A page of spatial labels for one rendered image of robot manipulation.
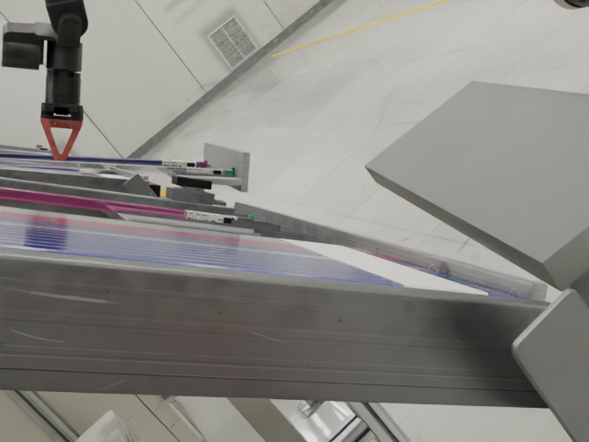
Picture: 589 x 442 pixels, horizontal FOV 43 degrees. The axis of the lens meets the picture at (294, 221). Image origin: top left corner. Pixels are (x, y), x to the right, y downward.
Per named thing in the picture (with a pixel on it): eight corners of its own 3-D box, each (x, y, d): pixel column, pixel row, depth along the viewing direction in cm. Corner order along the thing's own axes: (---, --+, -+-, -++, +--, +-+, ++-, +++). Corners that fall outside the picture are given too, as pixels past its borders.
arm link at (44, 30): (83, 17, 118) (78, -4, 125) (4, 8, 114) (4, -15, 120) (75, 85, 125) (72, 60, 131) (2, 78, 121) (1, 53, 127)
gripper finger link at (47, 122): (39, 162, 125) (40, 105, 123) (39, 160, 131) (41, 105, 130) (81, 165, 127) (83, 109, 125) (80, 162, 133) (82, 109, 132)
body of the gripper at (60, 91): (40, 113, 122) (42, 67, 121) (42, 113, 131) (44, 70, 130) (82, 117, 124) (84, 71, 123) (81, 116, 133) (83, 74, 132)
